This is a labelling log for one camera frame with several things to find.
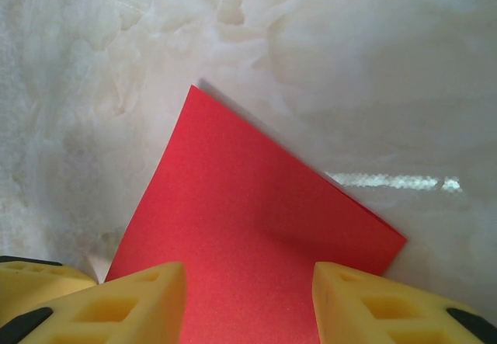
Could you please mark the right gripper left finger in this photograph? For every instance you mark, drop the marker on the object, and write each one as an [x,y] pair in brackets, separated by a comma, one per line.
[116,320]

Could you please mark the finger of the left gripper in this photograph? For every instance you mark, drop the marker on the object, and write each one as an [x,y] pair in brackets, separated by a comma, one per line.
[23,285]

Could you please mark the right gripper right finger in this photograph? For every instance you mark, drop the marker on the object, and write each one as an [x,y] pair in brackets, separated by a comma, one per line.
[388,320]

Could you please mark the red square paper sheet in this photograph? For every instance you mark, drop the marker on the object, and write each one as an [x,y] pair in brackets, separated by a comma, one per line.
[240,219]

